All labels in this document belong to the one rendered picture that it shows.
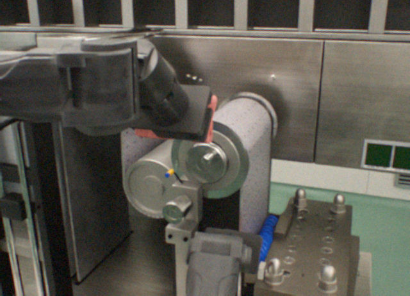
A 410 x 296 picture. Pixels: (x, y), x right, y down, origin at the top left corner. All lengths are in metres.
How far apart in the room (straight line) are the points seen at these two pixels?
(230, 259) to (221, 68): 0.61
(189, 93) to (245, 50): 0.51
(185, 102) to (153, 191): 0.35
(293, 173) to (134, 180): 2.85
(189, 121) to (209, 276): 0.19
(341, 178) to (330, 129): 2.56
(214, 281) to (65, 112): 0.26
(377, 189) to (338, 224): 2.59
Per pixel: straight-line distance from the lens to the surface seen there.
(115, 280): 1.06
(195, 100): 0.53
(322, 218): 1.05
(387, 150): 1.04
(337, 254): 0.92
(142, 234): 1.22
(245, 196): 0.78
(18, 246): 0.93
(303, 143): 1.05
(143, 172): 0.83
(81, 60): 0.39
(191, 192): 0.76
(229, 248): 0.57
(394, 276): 2.80
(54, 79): 0.39
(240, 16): 1.04
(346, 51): 1.00
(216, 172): 0.73
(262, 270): 0.81
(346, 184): 3.61
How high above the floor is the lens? 1.52
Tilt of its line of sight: 19 degrees down
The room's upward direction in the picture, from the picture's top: straight up
